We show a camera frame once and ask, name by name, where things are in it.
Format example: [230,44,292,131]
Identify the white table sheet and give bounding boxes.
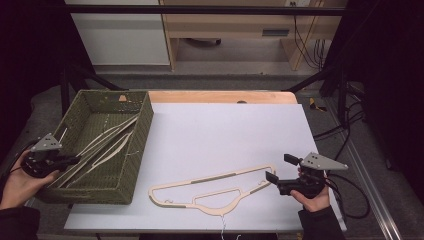
[63,102,348,233]

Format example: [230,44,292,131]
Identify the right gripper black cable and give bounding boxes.
[324,172,372,220]

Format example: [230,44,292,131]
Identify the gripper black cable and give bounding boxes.
[324,172,372,220]
[0,139,38,188]

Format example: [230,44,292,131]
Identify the green woven basket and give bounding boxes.
[34,89,155,206]

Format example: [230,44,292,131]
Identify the light wooden desk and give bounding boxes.
[159,0,348,72]

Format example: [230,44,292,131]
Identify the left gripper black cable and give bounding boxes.
[0,139,38,188]

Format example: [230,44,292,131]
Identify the hanging black cables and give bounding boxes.
[292,14,330,71]

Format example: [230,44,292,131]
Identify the black metal stand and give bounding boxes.
[59,64,127,117]
[283,64,348,125]

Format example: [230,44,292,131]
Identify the beige wooden clothes hanger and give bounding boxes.
[147,162,277,240]
[49,114,140,190]

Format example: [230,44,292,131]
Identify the white cabinet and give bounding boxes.
[64,0,171,66]

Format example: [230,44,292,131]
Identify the person's right hand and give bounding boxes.
[289,168,331,214]

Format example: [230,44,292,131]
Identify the black floor cables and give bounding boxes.
[312,99,367,161]

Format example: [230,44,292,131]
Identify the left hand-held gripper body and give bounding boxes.
[20,133,64,179]

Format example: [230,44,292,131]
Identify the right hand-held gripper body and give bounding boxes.
[276,152,350,200]

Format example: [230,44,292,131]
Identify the black curtain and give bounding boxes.
[0,0,96,164]
[323,0,424,204]

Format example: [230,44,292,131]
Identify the yellow and black tool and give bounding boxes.
[308,97,328,113]

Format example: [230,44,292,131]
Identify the black horizontal frame bar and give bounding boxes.
[62,4,348,17]

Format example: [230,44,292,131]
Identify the person's left hand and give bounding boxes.
[0,150,61,210]

